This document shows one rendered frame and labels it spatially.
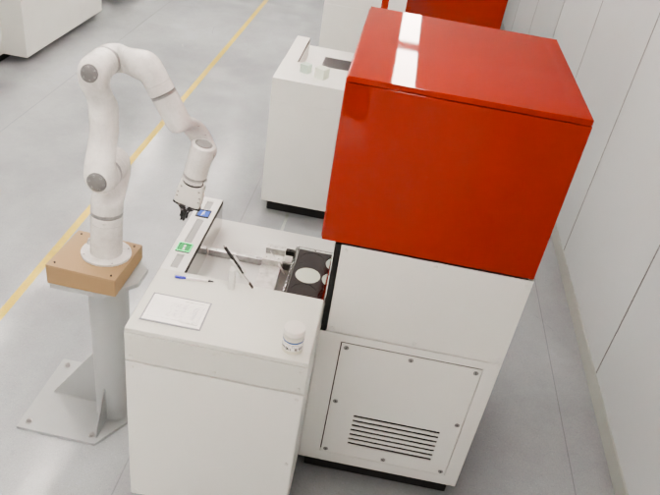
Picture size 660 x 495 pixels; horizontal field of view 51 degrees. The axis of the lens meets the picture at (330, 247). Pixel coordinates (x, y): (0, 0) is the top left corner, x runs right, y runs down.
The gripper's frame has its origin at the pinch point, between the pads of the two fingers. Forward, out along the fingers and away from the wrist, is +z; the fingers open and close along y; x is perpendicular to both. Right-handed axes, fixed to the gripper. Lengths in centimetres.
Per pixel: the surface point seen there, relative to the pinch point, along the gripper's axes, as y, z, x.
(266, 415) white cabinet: -54, 33, 50
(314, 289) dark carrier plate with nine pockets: -56, 10, 2
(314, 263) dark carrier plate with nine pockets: -54, 11, -15
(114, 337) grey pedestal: 12, 64, 11
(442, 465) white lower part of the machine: -136, 64, 16
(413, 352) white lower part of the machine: -99, 11, 15
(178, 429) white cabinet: -27, 55, 50
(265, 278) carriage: -37.2, 16.2, -1.3
